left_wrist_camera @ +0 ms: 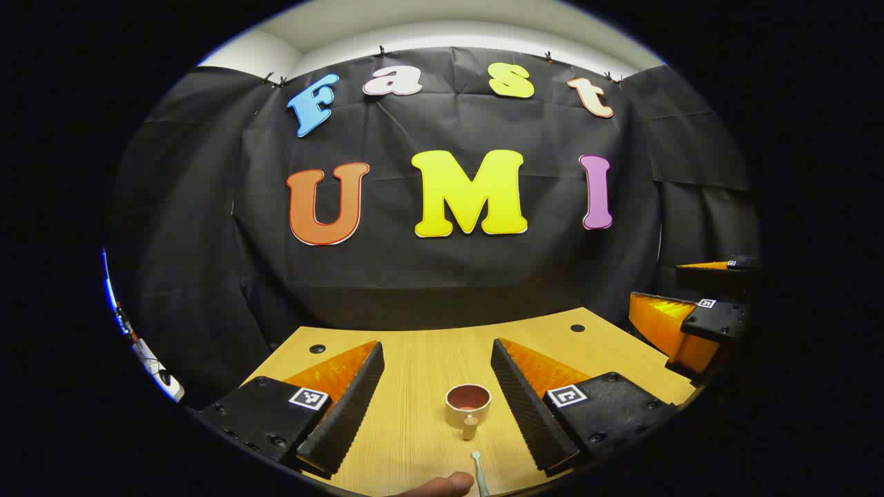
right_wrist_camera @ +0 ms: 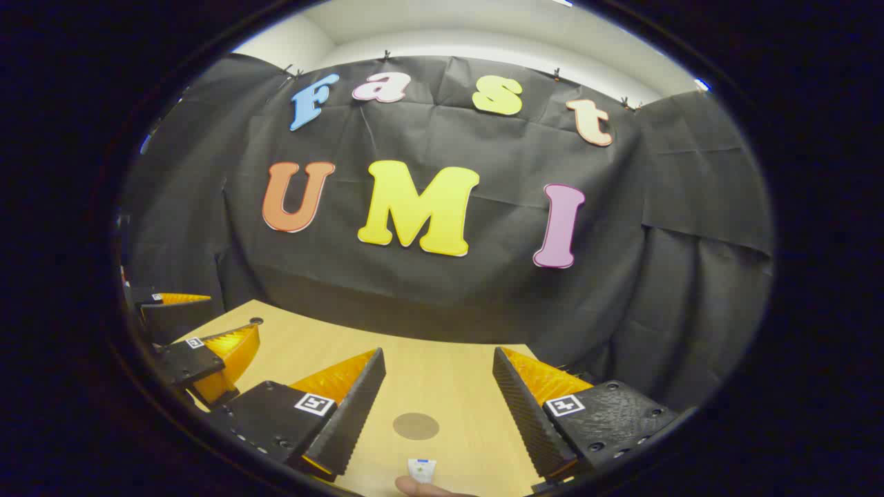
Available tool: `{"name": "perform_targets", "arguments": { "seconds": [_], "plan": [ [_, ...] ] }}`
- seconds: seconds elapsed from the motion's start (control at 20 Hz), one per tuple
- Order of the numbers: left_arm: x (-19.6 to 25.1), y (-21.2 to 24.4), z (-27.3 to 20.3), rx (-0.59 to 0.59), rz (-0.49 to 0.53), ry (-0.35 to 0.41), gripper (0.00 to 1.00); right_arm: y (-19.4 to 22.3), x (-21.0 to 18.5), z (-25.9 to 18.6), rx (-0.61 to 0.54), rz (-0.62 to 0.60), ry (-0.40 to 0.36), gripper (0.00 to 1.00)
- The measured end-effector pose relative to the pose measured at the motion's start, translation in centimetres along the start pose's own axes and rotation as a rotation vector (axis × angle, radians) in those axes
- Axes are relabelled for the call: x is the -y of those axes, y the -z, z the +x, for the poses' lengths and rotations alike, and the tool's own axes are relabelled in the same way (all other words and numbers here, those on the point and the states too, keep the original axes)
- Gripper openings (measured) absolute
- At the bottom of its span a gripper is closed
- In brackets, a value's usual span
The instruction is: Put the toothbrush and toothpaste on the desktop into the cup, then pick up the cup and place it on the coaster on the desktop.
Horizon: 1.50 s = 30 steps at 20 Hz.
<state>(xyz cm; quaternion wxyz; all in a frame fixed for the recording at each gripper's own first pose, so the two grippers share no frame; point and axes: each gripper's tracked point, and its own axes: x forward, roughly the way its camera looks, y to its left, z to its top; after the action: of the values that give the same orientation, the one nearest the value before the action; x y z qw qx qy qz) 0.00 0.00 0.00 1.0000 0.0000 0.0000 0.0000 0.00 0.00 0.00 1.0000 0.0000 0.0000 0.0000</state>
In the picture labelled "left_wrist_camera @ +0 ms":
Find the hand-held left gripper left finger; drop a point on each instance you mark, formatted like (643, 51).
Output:
(352, 407)

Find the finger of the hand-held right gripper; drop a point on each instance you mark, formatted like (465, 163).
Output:
(718, 321)
(711, 276)

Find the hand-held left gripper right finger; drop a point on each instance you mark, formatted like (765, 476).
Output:
(521, 407)

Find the cream cup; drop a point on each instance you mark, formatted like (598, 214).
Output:
(452, 415)

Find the white toothbrush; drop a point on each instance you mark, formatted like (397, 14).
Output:
(479, 476)

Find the wooden desktop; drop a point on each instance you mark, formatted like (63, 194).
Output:
(428, 359)

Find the black backdrop cloth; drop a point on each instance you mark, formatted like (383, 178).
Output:
(414, 269)

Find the white and blue equipment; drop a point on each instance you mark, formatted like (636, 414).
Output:
(148, 362)

